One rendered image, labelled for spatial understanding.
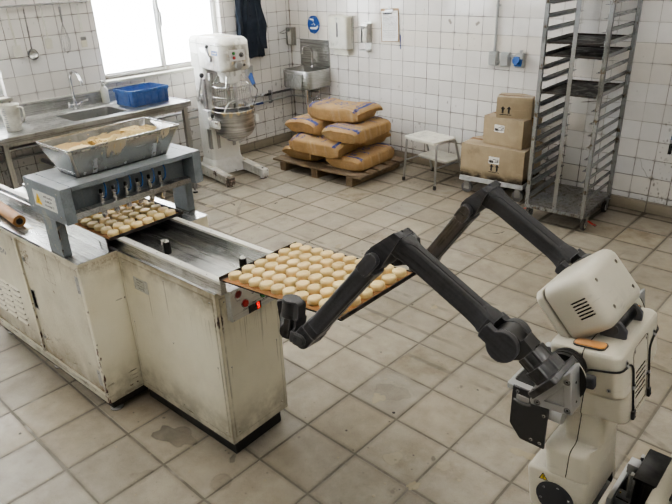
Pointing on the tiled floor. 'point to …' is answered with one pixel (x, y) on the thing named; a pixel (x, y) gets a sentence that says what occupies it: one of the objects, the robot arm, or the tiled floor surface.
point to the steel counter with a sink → (81, 120)
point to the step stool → (433, 150)
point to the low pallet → (339, 168)
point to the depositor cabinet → (73, 306)
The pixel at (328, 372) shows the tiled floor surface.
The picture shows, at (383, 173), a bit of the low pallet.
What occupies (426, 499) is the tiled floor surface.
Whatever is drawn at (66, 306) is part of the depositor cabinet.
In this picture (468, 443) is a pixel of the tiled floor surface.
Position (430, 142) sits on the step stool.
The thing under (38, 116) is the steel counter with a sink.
